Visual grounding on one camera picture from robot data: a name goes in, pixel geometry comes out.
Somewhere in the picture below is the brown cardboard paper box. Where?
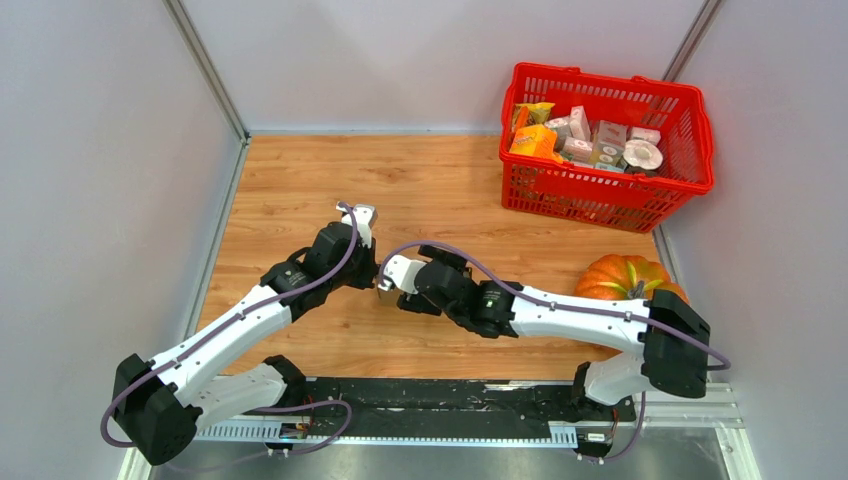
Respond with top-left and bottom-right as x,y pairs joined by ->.
377,280 -> 396,306

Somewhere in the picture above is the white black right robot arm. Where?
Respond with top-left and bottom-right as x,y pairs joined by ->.
379,242 -> 713,419

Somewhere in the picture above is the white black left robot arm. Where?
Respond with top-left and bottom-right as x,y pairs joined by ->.
100,208 -> 378,466

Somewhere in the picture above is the orange snack box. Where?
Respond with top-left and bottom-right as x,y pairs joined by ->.
509,124 -> 557,160

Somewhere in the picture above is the white pink carton box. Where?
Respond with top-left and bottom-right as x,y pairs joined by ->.
569,105 -> 591,141

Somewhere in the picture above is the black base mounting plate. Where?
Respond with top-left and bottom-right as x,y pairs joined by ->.
278,377 -> 637,440

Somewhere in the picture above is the orange pumpkin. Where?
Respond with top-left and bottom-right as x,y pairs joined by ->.
573,254 -> 689,303

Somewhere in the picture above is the yellow snack bag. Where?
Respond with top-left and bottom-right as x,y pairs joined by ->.
511,102 -> 555,131

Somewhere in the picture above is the red plastic shopping basket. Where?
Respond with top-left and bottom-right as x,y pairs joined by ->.
499,62 -> 714,233

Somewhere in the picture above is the white round tape roll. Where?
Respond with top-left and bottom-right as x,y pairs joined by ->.
622,139 -> 664,171

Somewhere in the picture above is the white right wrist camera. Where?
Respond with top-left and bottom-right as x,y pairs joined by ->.
377,255 -> 427,295

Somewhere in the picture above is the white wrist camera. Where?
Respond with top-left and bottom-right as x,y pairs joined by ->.
377,255 -> 427,295
336,202 -> 378,249

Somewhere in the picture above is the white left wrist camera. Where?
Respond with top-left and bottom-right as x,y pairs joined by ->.
336,202 -> 378,249

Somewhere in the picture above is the aluminium frame rail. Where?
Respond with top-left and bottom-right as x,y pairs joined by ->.
119,380 -> 763,480

